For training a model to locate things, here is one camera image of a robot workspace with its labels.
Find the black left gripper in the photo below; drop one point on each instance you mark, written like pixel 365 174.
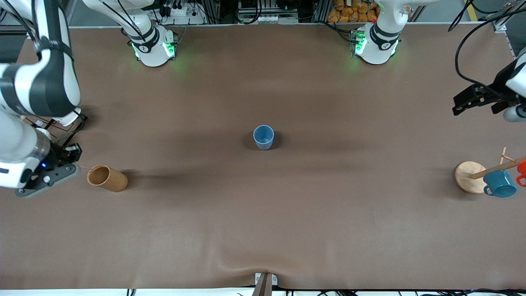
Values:
pixel 501 83

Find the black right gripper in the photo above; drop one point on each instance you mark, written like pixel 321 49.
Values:
pixel 58 157

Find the thin pink chopstick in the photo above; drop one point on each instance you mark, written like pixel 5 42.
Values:
pixel 85 167

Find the light blue plastic cup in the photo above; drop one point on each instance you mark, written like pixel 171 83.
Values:
pixel 263 137

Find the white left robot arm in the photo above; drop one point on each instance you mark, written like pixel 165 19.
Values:
pixel 378 45

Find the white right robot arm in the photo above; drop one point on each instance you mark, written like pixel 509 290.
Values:
pixel 45 82

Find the brown wooden cylinder holder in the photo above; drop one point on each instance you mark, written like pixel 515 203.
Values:
pixel 113 181

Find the wooden mug tree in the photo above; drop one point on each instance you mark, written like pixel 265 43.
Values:
pixel 468 176

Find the orange mug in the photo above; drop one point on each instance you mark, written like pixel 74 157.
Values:
pixel 522 168

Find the teal enamel mug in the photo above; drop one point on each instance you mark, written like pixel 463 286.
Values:
pixel 500 184

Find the orange bread pile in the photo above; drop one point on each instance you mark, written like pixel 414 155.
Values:
pixel 353 12

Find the white power strip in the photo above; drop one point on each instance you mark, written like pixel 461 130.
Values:
pixel 185 12

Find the brown table mat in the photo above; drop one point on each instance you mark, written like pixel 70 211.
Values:
pixel 263 205

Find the grey table clamp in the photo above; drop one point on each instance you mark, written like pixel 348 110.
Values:
pixel 265 283

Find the aluminium frame post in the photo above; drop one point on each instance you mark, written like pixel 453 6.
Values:
pixel 503 18

